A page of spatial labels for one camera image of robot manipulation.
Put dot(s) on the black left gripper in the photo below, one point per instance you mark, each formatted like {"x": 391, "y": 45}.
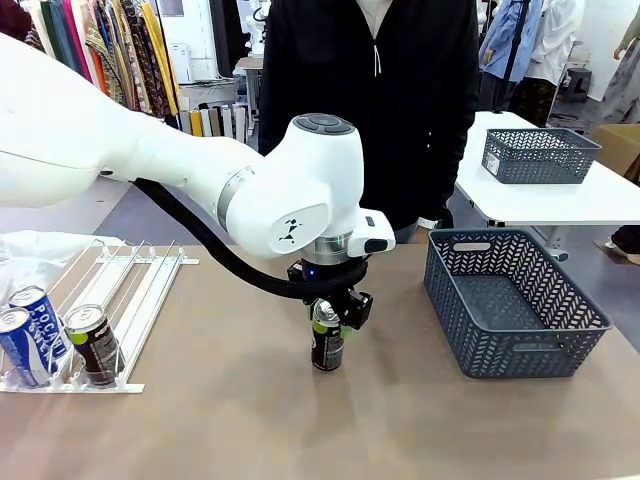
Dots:
{"x": 359, "y": 307}

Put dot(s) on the black green drink can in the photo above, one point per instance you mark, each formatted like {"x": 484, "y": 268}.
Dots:
{"x": 97, "y": 350}
{"x": 327, "y": 350}

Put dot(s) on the small grey plastic basket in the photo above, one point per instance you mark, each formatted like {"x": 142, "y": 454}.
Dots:
{"x": 540, "y": 167}

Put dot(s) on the blue Pocari Sweat can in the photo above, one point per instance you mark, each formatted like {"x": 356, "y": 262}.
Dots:
{"x": 46, "y": 320}
{"x": 15, "y": 350}

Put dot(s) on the person's left forearm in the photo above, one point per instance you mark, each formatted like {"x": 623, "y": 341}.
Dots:
{"x": 460, "y": 165}

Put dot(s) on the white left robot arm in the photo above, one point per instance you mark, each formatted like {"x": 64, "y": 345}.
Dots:
{"x": 150, "y": 150}

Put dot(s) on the white can dispenser rack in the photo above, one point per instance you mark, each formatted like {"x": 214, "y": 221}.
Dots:
{"x": 100, "y": 389}

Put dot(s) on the white wrist band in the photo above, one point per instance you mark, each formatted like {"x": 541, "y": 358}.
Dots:
{"x": 429, "y": 223}

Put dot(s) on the large grey plastic basket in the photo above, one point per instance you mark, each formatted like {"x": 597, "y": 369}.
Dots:
{"x": 500, "y": 350}

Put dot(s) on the person in black jacket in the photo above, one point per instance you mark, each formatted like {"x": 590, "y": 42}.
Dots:
{"x": 400, "y": 125}

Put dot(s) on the white side table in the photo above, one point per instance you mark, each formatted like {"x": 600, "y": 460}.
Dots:
{"x": 500, "y": 200}

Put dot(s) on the grey bin with rolls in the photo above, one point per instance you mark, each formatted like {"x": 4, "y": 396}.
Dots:
{"x": 212, "y": 122}

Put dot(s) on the white air purifier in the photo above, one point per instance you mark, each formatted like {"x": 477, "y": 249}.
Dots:
{"x": 180, "y": 62}

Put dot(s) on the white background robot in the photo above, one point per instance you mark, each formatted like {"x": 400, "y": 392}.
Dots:
{"x": 256, "y": 25}

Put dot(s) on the white cloth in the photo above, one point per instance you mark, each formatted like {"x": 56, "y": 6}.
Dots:
{"x": 30, "y": 255}

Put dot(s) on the bystander's shoe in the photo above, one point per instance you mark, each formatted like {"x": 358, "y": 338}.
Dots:
{"x": 625, "y": 245}

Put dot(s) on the rack of hanging fabrics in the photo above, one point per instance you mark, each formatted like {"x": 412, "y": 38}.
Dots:
{"x": 135, "y": 60}

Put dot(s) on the black stand pole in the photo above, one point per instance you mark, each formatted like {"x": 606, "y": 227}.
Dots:
{"x": 515, "y": 45}

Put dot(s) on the cardboard box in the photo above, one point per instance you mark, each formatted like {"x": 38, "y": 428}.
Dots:
{"x": 617, "y": 145}

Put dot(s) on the black stool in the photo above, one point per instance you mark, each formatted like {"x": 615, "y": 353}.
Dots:
{"x": 575, "y": 82}

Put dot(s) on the white shirt on mannequin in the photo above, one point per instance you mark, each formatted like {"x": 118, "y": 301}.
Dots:
{"x": 555, "y": 40}

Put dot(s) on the mannequin in grey dress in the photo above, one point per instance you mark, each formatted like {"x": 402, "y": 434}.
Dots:
{"x": 622, "y": 85}

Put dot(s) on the mannequin in maroon top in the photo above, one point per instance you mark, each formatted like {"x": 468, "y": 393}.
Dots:
{"x": 12, "y": 20}

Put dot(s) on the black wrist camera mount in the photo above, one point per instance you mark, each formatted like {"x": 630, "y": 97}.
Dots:
{"x": 300, "y": 272}

